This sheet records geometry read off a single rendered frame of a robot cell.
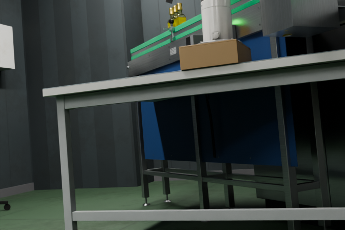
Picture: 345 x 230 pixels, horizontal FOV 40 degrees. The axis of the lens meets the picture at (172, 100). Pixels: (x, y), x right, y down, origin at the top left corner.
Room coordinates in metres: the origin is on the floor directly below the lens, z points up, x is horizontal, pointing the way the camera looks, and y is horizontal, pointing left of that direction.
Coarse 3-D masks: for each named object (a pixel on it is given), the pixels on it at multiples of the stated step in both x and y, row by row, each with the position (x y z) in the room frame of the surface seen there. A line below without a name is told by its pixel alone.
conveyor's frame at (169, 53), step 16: (240, 16) 2.18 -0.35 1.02; (256, 16) 2.07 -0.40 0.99; (240, 32) 2.19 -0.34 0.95; (256, 32) 2.11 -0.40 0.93; (160, 48) 2.97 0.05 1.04; (176, 48) 2.77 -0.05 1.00; (272, 48) 2.00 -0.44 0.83; (304, 48) 2.06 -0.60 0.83; (128, 64) 3.47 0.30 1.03; (144, 64) 3.21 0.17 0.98; (160, 64) 2.98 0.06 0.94
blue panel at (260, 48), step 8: (240, 40) 2.23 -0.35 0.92; (248, 40) 2.17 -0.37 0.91; (256, 40) 2.12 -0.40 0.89; (264, 40) 2.07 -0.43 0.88; (280, 40) 1.97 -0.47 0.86; (256, 48) 2.12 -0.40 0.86; (264, 48) 2.07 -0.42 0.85; (280, 48) 1.98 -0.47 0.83; (256, 56) 2.13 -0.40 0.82; (264, 56) 2.07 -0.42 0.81; (280, 56) 1.98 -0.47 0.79; (176, 64) 2.83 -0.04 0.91; (152, 72) 3.14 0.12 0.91; (160, 72) 3.04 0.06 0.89
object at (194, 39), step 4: (188, 36) 2.47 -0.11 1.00; (192, 36) 2.43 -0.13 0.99; (196, 36) 2.44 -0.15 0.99; (200, 36) 2.45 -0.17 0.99; (188, 40) 2.47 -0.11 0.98; (192, 40) 2.44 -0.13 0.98; (196, 40) 2.44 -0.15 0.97; (200, 40) 2.45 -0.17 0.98; (188, 44) 2.47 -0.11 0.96; (192, 44) 2.44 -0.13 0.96
